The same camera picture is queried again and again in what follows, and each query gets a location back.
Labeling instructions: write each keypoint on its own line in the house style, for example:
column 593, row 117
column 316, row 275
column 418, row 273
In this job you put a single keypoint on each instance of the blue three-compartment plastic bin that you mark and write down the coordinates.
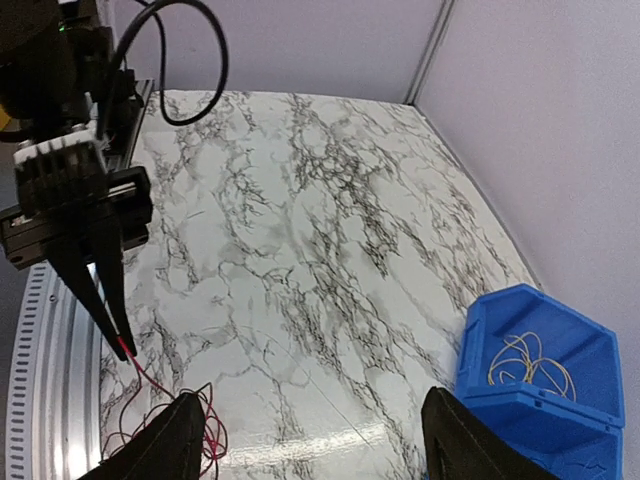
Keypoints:
column 546, row 380

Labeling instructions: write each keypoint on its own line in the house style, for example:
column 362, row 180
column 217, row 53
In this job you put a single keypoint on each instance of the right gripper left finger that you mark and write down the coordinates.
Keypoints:
column 170, row 447

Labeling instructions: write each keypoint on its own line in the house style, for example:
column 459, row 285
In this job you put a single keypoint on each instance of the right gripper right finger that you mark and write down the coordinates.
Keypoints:
column 459, row 446

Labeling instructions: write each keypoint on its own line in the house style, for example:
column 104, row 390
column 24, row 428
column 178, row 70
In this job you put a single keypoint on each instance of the right aluminium corner post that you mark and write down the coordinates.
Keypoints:
column 434, row 40

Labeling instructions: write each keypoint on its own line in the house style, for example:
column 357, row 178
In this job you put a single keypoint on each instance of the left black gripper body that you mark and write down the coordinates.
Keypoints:
column 79, row 201

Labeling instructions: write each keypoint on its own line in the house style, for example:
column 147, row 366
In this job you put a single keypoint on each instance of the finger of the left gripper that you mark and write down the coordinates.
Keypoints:
column 85, row 290
column 112, row 280

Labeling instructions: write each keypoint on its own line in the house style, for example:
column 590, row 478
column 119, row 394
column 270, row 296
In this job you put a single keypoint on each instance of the aluminium front rail frame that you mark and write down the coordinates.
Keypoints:
column 53, row 410

